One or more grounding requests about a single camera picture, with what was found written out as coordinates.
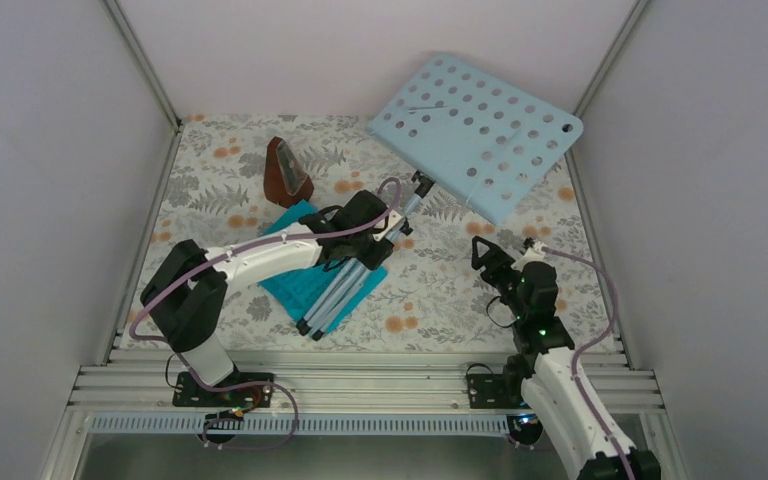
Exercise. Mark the aluminium rail frame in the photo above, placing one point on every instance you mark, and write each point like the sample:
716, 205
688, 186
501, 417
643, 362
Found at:
436, 393

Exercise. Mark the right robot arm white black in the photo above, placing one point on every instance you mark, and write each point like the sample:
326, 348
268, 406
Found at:
545, 377

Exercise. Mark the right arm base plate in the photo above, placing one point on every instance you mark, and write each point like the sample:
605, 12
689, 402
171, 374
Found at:
487, 391

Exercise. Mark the light blue music stand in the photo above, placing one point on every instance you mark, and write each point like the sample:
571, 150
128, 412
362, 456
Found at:
495, 154

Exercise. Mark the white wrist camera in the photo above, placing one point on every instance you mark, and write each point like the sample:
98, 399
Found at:
386, 232
534, 250

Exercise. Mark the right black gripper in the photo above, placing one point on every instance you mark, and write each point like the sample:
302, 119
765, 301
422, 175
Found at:
500, 258

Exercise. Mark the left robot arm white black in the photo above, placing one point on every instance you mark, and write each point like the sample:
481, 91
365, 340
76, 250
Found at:
185, 296

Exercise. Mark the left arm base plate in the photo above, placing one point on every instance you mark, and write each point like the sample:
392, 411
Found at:
188, 393

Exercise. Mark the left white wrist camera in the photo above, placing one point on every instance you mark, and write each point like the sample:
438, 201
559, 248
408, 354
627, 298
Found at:
386, 232

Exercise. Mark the brown wooden metronome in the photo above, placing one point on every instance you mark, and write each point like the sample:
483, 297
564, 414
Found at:
273, 185

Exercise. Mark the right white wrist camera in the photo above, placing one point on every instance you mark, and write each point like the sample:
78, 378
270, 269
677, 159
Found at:
534, 250

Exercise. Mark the blue sheet music page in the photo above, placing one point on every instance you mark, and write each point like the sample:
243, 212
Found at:
298, 290

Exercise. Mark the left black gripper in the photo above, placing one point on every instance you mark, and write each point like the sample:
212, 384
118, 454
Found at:
374, 258

